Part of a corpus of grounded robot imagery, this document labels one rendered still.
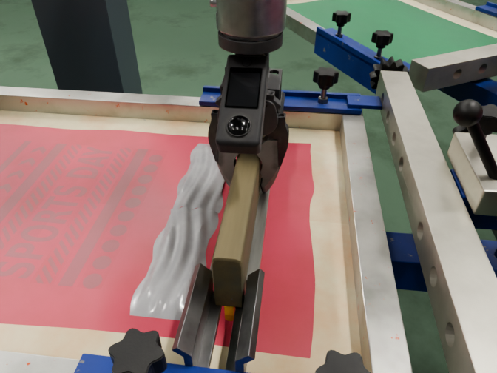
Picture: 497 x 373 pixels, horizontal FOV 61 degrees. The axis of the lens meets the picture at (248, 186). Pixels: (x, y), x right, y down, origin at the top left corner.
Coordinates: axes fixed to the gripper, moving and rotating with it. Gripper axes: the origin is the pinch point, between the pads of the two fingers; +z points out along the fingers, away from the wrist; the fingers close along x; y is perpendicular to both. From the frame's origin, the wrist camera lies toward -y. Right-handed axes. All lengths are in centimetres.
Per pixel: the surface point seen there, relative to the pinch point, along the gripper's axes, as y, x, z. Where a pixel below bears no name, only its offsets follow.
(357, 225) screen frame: -3.8, -14.5, 2.0
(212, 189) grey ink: 4.9, 6.1, 4.9
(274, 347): -19.9, -5.1, 5.5
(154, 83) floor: 243, 101, 100
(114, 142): 16.6, 26.3, 5.4
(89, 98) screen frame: 25.9, 34.1, 1.8
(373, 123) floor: 200, -57, 101
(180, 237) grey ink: -5.8, 8.4, 4.9
